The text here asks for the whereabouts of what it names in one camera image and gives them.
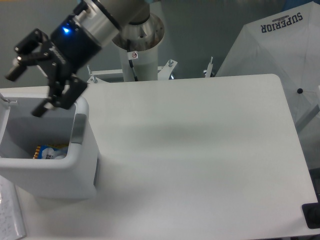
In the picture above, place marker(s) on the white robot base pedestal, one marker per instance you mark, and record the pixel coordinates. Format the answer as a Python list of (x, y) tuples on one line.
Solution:
[(138, 49)]

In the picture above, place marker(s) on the white notebook with writing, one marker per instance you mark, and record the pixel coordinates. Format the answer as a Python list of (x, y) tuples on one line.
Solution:
[(12, 225)]

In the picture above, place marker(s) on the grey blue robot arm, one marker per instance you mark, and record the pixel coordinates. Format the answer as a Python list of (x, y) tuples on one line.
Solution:
[(91, 26)]

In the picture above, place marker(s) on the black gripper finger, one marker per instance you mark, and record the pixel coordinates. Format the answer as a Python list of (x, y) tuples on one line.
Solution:
[(33, 50), (61, 94)]

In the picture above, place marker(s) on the white plastic trash can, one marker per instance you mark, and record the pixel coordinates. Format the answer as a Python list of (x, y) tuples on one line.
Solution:
[(72, 177)]

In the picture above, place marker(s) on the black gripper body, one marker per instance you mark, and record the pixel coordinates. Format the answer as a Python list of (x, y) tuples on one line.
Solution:
[(69, 47)]

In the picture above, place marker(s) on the colourful snack wrapper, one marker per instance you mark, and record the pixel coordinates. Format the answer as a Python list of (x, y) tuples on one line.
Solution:
[(35, 156)]

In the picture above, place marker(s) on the crushed clear plastic bottle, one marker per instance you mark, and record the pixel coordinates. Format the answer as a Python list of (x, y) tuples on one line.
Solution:
[(50, 152)]

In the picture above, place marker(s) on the white superior umbrella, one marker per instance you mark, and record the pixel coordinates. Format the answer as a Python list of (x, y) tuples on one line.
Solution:
[(286, 44)]

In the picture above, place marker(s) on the black device at edge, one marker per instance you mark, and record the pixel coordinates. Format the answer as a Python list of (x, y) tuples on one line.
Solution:
[(311, 213)]

